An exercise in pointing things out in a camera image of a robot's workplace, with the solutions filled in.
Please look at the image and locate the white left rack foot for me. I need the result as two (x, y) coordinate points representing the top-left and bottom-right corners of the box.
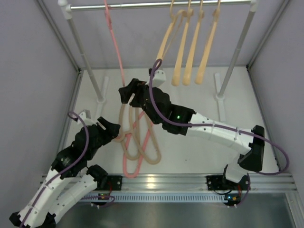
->
(94, 76), (111, 119)

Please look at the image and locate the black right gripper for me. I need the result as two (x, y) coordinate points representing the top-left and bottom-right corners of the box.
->
(118, 79), (161, 125)

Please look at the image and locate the white right rack foot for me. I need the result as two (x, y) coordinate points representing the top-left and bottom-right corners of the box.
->
(214, 73), (227, 123)

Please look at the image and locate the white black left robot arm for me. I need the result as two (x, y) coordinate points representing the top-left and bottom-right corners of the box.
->
(9, 117), (121, 228)

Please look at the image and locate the white rack foot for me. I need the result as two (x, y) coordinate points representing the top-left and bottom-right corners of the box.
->
(94, 76), (111, 119)
(214, 73), (227, 123)

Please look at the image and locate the pink thick hanger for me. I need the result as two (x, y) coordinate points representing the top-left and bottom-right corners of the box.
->
(104, 0), (125, 86)
(123, 111), (144, 179)

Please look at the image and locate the aluminium right corner frame post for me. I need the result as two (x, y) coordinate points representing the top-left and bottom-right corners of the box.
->
(246, 0), (291, 70)

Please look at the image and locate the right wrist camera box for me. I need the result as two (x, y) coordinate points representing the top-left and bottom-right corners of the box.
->
(152, 70), (166, 87)

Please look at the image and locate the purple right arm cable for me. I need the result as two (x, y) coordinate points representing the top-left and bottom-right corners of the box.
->
(148, 59), (290, 207)

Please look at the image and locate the grey slotted cable duct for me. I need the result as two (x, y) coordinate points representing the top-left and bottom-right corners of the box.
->
(79, 192), (230, 203)

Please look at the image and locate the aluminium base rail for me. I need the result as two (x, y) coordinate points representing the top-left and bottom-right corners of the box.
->
(113, 173), (297, 193)

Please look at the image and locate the silver horizontal rack bar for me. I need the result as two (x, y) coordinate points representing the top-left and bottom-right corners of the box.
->
(68, 0), (257, 11)

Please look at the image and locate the cream hanger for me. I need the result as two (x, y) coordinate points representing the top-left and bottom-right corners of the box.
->
(171, 0), (193, 86)
(182, 0), (204, 86)
(156, 0), (186, 60)
(195, 0), (221, 85)

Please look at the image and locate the beige thick hanger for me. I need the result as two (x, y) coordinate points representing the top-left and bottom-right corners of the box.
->
(114, 104), (142, 161)
(128, 106), (162, 165)

